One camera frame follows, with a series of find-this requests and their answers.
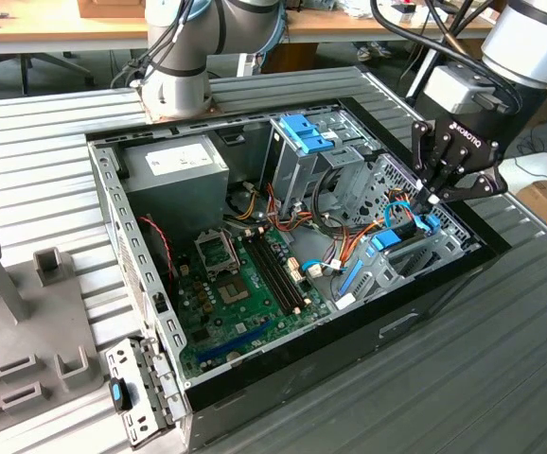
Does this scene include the grey power supply unit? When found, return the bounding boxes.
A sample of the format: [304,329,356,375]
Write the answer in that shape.
[120,135,231,237]

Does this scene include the green motherboard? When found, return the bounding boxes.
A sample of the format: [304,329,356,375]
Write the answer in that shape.
[173,221,335,379]

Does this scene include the blue black retainer latch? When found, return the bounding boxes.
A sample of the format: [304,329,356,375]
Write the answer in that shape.
[108,375,133,411]

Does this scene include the brown cardboard box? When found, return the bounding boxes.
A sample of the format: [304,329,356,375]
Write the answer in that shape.
[75,0,148,20]

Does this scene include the short blue data wire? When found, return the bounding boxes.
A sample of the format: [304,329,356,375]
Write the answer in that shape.
[299,258,323,279]

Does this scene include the wooden office desk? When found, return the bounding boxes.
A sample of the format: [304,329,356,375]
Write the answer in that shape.
[0,0,506,56]

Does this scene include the yellow orange power wire bundle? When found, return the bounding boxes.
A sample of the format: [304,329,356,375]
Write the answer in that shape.
[225,182,315,236]

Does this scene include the blue expansion slot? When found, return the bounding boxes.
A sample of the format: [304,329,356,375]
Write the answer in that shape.
[196,320,274,365]

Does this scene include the light blue disk data wire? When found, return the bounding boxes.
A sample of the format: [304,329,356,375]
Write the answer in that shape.
[382,201,441,236]

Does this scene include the seated person's shoes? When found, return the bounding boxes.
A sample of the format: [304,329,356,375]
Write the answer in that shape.
[354,41,393,61]

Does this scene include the black office chair base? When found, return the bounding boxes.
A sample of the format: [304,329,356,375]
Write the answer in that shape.
[0,50,94,96]

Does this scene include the black open PC case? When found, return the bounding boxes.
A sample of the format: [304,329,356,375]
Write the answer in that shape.
[85,96,514,450]

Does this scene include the hard disk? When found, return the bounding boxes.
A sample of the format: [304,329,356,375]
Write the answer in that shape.
[338,218,445,299]

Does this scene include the blue drive cage latch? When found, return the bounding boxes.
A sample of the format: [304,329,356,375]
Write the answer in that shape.
[276,113,344,155]

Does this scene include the metal expansion card retainer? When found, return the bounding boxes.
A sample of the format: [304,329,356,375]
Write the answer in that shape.
[105,334,190,449]

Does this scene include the black RAM slot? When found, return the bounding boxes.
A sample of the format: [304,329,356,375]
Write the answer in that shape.
[264,230,312,307]
[244,236,292,317]
[257,233,306,311]
[251,235,298,314]

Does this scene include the black wire bundle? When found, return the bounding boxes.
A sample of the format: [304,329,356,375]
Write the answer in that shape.
[311,166,353,236]

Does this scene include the CPU socket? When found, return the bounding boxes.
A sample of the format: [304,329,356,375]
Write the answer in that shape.
[192,228,240,280]

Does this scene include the black stand pole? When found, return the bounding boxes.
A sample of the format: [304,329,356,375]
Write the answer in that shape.
[404,27,450,108]

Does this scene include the black arm foot cables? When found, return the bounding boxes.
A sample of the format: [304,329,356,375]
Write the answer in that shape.
[110,0,197,89]

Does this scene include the metal optical drive cage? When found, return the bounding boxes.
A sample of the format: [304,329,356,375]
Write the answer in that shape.
[259,104,382,217]

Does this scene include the brown square base plate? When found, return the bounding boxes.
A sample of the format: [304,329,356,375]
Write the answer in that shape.
[131,79,223,125]

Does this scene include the metal disk bay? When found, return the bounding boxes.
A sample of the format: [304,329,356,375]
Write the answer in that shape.
[332,153,485,311]

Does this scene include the orange yellow disk power wire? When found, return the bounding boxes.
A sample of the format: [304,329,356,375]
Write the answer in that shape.
[332,186,420,275]

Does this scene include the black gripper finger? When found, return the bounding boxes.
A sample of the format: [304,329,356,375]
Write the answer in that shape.
[427,166,509,205]
[410,118,455,213]

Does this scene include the black square chipset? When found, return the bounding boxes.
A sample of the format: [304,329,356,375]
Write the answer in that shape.
[216,275,252,307]

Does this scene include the red black twisted wire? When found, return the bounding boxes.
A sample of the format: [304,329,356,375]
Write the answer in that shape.
[138,216,176,281]

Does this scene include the grey parts rack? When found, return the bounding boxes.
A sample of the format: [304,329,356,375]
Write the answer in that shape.
[0,231,108,425]

